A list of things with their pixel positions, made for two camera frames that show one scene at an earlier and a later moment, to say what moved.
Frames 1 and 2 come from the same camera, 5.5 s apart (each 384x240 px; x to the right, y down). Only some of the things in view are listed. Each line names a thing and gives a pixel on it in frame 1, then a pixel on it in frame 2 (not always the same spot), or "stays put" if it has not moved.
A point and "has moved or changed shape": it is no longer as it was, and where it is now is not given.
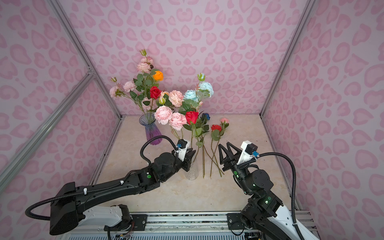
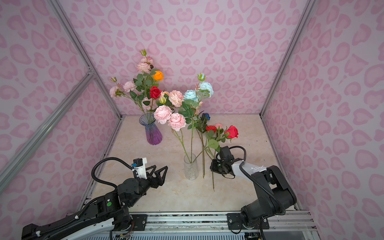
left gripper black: (187, 162) -> (155, 183)
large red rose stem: (155, 92) stays put
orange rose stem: (157, 75) stays put
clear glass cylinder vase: (193, 172) stays put
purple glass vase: (148, 120) stays put
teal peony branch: (192, 98) stays put
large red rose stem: (191, 117) -> (231, 132)
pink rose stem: (225, 124) has moved or changed shape
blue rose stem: (205, 118) stays put
